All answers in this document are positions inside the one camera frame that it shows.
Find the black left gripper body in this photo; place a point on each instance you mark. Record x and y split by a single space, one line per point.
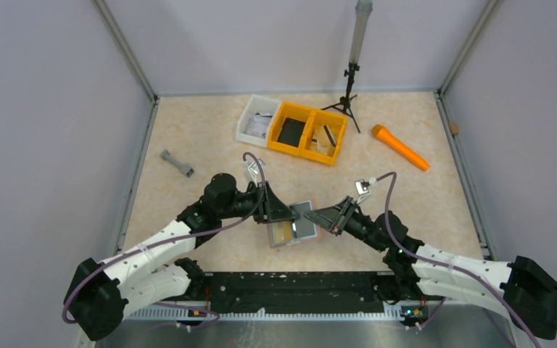
265 205

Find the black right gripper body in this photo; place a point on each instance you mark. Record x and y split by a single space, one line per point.
345 217

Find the brown leather card holder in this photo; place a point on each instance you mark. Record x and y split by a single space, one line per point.
290 232

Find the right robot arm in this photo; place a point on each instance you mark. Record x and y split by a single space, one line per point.
521 291

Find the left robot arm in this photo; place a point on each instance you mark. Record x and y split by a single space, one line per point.
102 294

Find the black card in bin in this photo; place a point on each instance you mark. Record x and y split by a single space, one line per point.
291 132

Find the papers in white bin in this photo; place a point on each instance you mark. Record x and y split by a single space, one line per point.
258 125

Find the yellow double plastic bin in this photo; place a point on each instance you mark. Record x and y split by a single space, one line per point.
313 117

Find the white plastic bin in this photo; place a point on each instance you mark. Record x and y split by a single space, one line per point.
256 103

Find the grey dumbbell-shaped part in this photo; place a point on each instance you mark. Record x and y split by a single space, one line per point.
185 169

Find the black tripod with grey pole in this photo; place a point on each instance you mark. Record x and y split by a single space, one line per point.
363 10

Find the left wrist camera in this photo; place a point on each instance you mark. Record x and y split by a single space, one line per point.
252 170

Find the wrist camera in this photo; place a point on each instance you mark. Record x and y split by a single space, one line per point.
363 188
252 170

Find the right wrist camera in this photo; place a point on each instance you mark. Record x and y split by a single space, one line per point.
363 188

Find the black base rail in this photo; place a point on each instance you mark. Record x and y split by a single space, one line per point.
300 293

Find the orange plastic cone handle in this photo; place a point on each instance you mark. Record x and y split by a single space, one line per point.
382 134

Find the white cable duct strip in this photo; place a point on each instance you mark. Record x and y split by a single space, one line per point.
154 312

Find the small tan wall block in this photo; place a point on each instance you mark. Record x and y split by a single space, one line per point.
453 127

